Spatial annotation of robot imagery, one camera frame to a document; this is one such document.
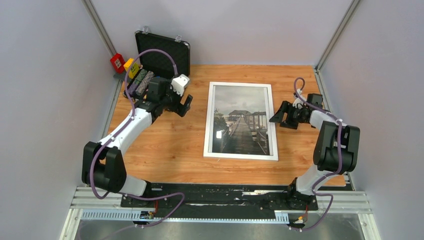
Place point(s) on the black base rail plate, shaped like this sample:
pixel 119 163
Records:
pixel 220 201

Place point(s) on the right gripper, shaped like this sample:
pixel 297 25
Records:
pixel 286 107

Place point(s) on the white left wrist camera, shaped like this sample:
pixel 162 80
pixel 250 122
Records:
pixel 179 84

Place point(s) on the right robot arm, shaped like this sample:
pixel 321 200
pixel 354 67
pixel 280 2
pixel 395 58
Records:
pixel 335 152

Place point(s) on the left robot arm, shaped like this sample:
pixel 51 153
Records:
pixel 103 164

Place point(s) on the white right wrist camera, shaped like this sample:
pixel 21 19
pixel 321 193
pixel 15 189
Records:
pixel 299 99

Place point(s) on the red toy house block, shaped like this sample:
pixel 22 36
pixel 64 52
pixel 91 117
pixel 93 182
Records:
pixel 118 63

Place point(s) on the clear acrylic sheet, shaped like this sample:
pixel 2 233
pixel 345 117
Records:
pixel 242 99

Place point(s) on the black and white photo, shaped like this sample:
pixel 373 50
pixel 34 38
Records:
pixel 242 121

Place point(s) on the yellow toy house block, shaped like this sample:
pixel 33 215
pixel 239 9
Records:
pixel 131 67

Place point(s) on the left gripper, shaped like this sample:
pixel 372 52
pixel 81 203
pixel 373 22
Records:
pixel 179 108

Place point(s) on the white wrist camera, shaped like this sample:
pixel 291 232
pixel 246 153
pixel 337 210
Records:
pixel 299 99
pixel 179 84

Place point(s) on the black poker chip case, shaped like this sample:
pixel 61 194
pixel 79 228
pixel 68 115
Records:
pixel 159 63

